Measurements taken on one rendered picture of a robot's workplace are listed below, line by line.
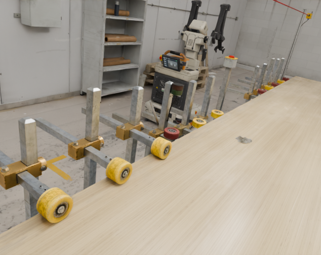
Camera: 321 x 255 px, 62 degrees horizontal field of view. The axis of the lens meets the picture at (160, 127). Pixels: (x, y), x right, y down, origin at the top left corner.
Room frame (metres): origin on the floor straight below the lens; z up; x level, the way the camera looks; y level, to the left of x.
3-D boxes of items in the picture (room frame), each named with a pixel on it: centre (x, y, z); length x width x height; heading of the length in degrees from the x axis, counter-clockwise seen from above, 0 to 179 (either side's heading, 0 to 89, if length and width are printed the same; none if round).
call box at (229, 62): (1.98, -0.42, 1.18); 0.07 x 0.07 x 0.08; 57
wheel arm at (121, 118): (1.36, 0.11, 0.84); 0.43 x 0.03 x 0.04; 57
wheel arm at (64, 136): (0.91, 0.32, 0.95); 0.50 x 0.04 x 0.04; 57
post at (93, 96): (0.91, 0.26, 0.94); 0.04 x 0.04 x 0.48; 57
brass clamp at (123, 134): (1.11, 0.13, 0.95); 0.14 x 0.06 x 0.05; 147
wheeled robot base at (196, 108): (3.57, -0.16, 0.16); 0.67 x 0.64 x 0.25; 147
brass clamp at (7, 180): (0.68, 0.40, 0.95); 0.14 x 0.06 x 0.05; 147
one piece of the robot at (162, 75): (3.49, -0.11, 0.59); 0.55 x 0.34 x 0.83; 57
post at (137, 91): (1.12, 0.12, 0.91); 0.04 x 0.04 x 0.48; 57
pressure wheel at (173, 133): (1.26, -0.06, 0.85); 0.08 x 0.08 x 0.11
